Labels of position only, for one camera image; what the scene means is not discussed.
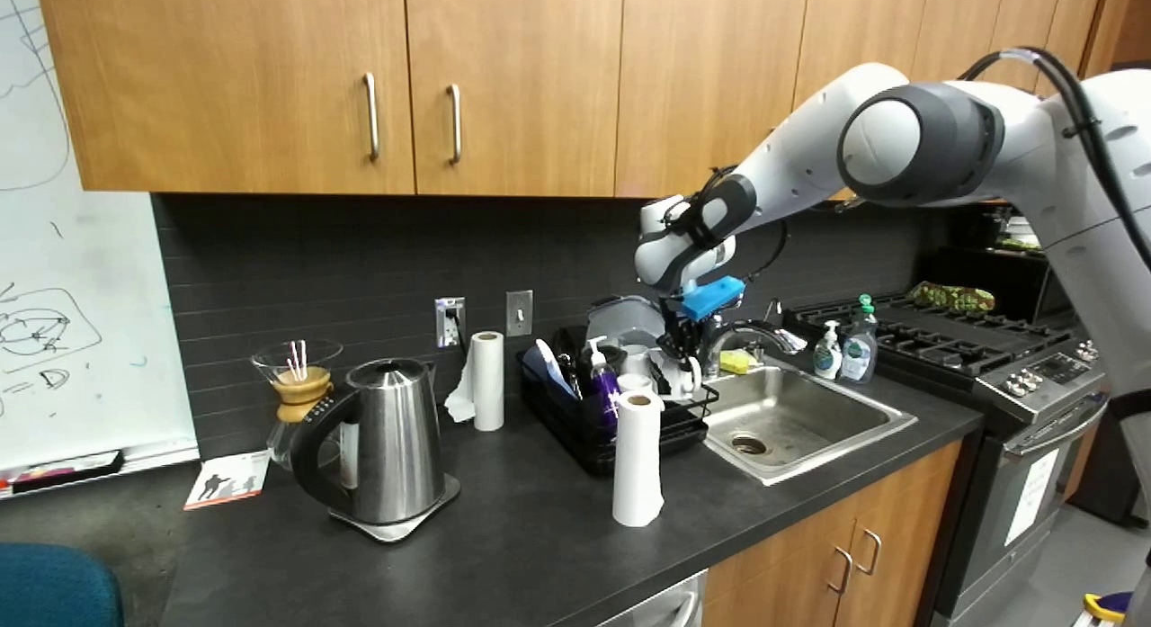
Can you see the paper towel roll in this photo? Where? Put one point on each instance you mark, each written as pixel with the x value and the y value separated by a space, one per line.
pixel 488 380
pixel 637 465

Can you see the oven door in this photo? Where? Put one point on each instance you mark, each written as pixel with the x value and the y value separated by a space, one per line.
pixel 998 510

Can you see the grey bowl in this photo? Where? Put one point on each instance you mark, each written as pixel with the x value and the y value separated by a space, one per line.
pixel 625 321

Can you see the whiteboard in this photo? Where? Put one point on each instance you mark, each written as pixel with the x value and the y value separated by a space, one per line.
pixel 90 249

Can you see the clear dish soap bottle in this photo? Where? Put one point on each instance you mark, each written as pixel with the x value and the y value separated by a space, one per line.
pixel 859 348

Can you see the white pump soap bottle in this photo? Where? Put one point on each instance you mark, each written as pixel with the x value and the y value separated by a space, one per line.
pixel 827 357

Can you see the black dish drying rack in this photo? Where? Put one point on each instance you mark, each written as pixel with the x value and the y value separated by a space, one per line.
pixel 575 429

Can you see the white paper sheet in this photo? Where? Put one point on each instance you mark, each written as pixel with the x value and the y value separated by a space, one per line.
pixel 1031 497

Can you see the black utensils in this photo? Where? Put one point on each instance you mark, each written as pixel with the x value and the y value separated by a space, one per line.
pixel 570 375

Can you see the black stove burner grates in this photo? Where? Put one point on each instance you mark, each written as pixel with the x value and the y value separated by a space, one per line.
pixel 935 335

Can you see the row of stove knobs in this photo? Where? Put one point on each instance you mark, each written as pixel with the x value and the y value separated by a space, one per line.
pixel 1087 351
pixel 1023 385

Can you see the steel electric kettle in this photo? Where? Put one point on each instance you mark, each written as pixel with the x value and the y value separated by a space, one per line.
pixel 396 447

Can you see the kettle base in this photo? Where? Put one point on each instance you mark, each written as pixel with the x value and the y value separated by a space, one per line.
pixel 423 510

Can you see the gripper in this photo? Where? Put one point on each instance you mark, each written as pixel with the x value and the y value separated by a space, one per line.
pixel 682 326

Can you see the purple pump bottle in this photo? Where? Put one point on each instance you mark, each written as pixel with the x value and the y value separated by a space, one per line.
pixel 602 393

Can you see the wooden wall cabinet door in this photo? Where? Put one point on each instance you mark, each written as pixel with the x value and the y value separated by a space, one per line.
pixel 225 78
pixel 710 78
pixel 859 24
pixel 517 78

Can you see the steel sink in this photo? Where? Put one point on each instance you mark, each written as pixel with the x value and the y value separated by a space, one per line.
pixel 791 420

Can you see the wall switch plate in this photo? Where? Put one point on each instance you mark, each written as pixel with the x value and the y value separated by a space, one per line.
pixel 519 313

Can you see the blue plate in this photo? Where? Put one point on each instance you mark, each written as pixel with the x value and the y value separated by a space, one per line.
pixel 544 368

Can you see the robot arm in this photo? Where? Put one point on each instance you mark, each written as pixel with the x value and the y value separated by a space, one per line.
pixel 899 141

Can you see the steel dishwasher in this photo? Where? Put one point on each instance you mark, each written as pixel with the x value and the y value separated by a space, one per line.
pixel 661 607

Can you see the chrome tap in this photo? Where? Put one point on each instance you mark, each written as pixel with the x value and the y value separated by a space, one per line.
pixel 755 332

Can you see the yellow sponge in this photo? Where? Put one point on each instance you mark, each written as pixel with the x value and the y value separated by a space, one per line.
pixel 737 362

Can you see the wall socket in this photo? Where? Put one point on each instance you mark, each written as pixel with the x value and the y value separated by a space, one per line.
pixel 450 321

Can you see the bundle of white stir sticks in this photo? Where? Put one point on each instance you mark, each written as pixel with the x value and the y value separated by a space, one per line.
pixel 298 362

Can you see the green oven mitt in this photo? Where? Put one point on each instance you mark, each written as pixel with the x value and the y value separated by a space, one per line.
pixel 953 298

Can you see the wooden base cabinet door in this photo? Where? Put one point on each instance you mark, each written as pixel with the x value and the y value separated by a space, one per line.
pixel 899 528
pixel 773 573

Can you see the glass pour-over coffee maker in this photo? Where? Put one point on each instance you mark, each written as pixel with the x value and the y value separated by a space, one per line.
pixel 301 398

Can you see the steel stove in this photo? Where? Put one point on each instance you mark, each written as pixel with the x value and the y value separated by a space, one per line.
pixel 1007 402

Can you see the blue chair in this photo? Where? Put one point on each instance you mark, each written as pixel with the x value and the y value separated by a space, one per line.
pixel 54 586

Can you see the printed card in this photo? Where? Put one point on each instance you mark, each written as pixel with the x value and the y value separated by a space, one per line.
pixel 227 480

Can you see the black whiteboard eraser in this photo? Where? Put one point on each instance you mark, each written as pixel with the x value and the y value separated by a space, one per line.
pixel 72 472

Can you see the wooden wall cabinet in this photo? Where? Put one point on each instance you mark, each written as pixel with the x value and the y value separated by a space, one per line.
pixel 539 78

